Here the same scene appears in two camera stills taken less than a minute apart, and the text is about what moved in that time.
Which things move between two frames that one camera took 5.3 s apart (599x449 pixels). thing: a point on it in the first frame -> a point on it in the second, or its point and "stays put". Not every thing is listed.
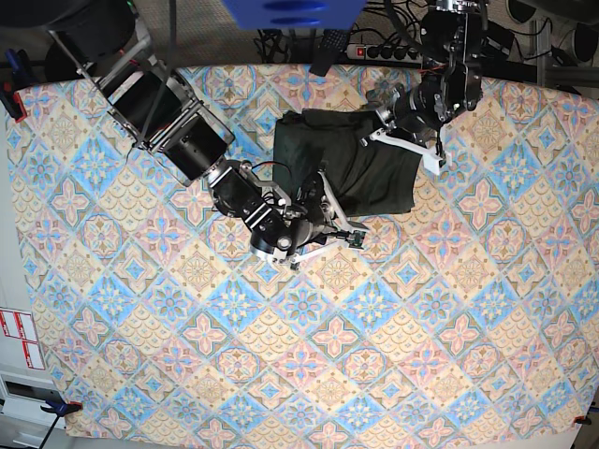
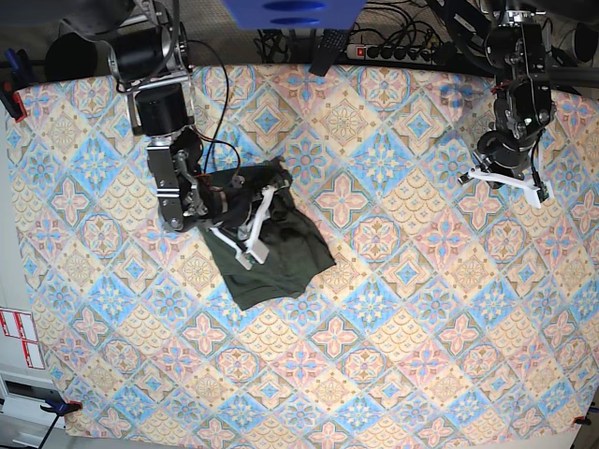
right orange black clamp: [580, 419] stays put
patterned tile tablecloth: [478, 312] stays put
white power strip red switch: [384, 52] stays put
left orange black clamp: [61, 409] stays put
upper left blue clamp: [14, 77] stays put
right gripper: [408, 123] -> [501, 159]
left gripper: [320, 219] -> [241, 210]
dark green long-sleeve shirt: [366, 178] -> [296, 251]
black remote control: [331, 47] stays put
